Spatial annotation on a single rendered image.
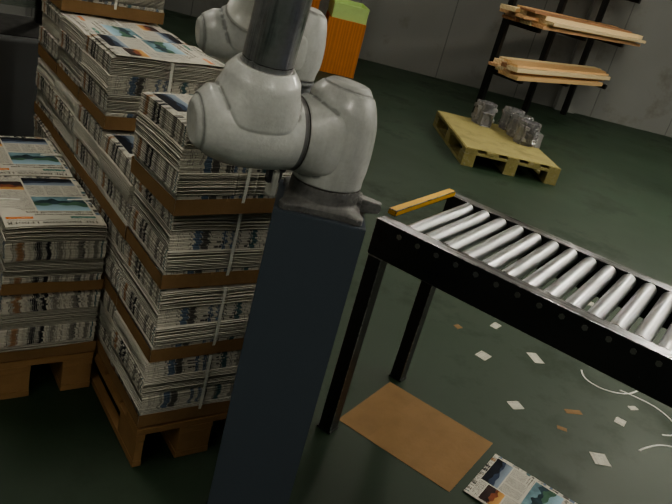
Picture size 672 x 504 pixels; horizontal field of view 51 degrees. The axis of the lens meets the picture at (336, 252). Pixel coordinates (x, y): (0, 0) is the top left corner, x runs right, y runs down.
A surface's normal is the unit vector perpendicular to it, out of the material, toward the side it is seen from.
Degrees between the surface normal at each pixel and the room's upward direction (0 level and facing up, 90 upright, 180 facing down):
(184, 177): 90
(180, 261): 90
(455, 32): 90
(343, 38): 90
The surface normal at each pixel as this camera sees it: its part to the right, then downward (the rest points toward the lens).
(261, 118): 0.30, 0.52
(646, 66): 0.00, 0.41
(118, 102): 0.54, 0.47
